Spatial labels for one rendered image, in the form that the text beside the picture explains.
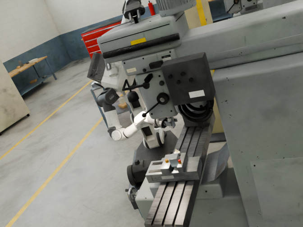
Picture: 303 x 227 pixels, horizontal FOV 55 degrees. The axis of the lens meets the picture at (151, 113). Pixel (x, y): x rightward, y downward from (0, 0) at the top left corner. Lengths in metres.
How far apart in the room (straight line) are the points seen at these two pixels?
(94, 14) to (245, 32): 10.96
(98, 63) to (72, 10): 10.53
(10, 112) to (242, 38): 6.87
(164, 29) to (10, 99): 6.61
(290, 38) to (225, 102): 0.41
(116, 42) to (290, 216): 1.41
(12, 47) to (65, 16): 2.76
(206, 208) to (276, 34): 1.21
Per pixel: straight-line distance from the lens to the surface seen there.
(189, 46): 1.56
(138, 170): 2.77
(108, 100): 2.15
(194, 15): 3.42
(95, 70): 2.25
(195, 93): 1.36
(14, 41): 11.53
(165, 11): 1.57
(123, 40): 1.64
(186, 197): 1.79
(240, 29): 1.51
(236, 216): 2.13
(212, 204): 2.08
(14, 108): 7.93
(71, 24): 12.93
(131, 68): 1.69
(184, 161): 1.90
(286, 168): 1.74
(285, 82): 1.48
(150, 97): 1.75
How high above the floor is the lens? 2.09
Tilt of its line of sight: 24 degrees down
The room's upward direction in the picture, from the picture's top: 20 degrees counter-clockwise
